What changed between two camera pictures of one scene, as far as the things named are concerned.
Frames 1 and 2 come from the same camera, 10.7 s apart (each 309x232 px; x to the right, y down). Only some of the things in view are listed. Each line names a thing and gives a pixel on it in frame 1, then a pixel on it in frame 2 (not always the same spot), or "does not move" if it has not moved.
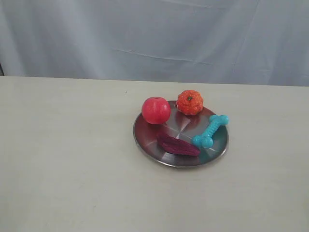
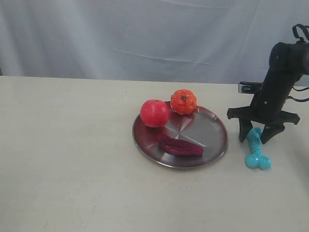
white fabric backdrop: x=239 y=42 does not move
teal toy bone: x=206 y=140 to x=256 y=159
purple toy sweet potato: x=177 y=146 does not move
